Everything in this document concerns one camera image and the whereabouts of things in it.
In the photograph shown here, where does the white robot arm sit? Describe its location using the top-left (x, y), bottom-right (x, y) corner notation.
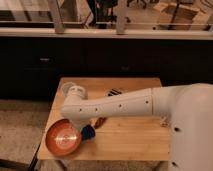
top-left (61, 83), bottom-right (213, 171)

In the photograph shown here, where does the orange ceramic bowl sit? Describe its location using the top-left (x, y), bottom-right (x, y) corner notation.
top-left (45, 119), bottom-right (81, 157)

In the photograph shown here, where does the red chili pepper toy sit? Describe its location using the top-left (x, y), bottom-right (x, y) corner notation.
top-left (94, 117), bottom-right (107, 129)

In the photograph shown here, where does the wooden table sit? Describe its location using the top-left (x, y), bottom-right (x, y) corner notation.
top-left (37, 77), bottom-right (185, 171)

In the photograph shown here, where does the black rectangular bar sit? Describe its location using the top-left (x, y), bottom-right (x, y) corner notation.
top-left (108, 89), bottom-right (122, 96)

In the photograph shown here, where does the clear plastic cup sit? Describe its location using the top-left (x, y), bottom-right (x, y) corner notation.
top-left (61, 82), bottom-right (74, 97)

